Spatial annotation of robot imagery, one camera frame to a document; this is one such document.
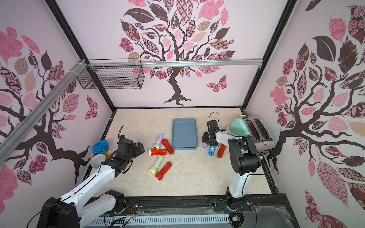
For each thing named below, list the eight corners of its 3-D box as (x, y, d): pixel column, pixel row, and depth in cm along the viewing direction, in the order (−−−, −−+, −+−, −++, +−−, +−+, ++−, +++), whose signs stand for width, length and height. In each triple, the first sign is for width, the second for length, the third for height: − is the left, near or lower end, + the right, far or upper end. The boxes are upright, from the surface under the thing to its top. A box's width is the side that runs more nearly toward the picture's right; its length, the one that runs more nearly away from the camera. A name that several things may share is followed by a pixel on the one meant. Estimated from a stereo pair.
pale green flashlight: (149, 173, 86) (148, 171, 84) (160, 156, 93) (159, 154, 91) (154, 175, 85) (153, 174, 83) (164, 158, 92) (164, 156, 90)
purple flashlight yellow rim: (154, 149, 96) (153, 147, 94) (159, 135, 104) (159, 133, 102) (158, 150, 96) (158, 148, 94) (164, 136, 103) (164, 134, 101)
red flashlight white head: (149, 155, 93) (148, 153, 91) (150, 151, 96) (149, 148, 93) (166, 155, 93) (165, 153, 91) (166, 151, 96) (166, 148, 93)
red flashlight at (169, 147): (170, 155, 93) (169, 154, 91) (161, 142, 100) (161, 140, 98) (175, 152, 95) (175, 150, 93) (166, 139, 102) (166, 137, 100)
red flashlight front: (155, 177, 84) (154, 176, 82) (168, 162, 91) (168, 160, 88) (159, 181, 83) (159, 180, 81) (173, 166, 89) (172, 164, 87)
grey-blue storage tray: (170, 149, 97) (170, 148, 95) (172, 119, 114) (172, 118, 112) (197, 149, 97) (198, 148, 95) (196, 119, 114) (196, 118, 112)
